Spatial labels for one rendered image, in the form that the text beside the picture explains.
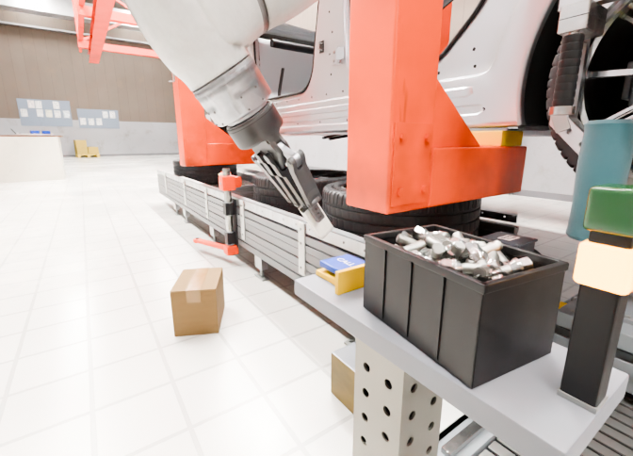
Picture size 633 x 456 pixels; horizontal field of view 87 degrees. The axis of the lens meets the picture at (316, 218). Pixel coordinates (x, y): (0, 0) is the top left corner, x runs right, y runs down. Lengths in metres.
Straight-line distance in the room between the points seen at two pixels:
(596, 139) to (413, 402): 0.65
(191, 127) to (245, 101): 2.14
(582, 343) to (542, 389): 0.07
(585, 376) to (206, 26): 0.52
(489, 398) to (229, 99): 0.43
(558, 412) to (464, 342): 0.10
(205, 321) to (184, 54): 1.06
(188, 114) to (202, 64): 2.14
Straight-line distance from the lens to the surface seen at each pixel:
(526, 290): 0.42
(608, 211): 0.37
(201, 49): 0.44
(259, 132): 0.46
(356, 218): 1.24
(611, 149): 0.92
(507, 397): 0.42
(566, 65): 0.86
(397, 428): 0.59
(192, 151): 2.57
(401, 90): 0.85
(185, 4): 0.44
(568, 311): 1.22
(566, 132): 1.09
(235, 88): 0.45
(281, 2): 0.48
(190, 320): 1.36
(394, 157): 0.83
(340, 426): 0.99
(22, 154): 7.83
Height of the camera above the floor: 0.70
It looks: 13 degrees down
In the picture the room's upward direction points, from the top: straight up
